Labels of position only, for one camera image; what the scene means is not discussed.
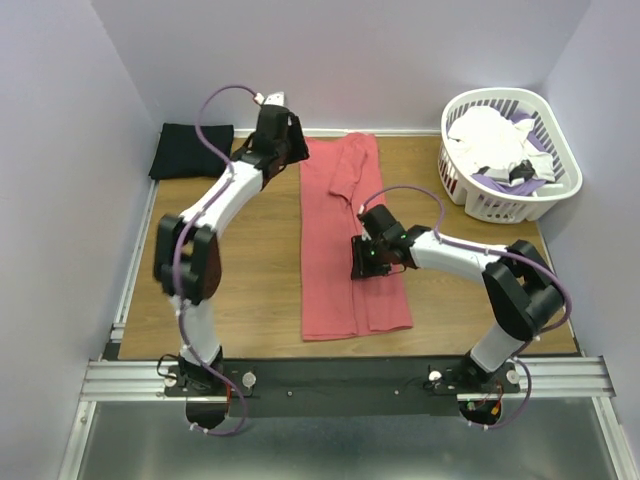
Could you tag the red t shirt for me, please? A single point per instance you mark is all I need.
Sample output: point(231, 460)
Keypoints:
point(334, 182)

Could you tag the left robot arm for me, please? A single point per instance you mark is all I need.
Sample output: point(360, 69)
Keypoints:
point(187, 260)

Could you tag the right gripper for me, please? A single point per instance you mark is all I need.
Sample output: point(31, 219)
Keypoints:
point(359, 265)

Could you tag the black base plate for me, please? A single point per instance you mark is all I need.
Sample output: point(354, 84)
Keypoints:
point(333, 387)

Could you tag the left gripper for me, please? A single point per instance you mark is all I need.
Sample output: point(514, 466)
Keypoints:
point(300, 148)

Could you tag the white laundry basket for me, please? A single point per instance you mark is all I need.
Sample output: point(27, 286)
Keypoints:
point(489, 205)

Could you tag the white garment in basket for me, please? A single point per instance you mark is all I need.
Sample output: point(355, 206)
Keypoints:
point(464, 134)

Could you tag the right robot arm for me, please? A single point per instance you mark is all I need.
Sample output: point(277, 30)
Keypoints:
point(523, 292)

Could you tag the aluminium rail frame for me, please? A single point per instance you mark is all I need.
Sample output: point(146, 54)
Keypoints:
point(553, 377)

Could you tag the folded black t shirt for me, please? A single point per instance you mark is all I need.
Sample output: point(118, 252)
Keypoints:
point(181, 154)

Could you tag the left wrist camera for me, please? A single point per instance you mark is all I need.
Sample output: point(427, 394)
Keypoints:
point(273, 99)

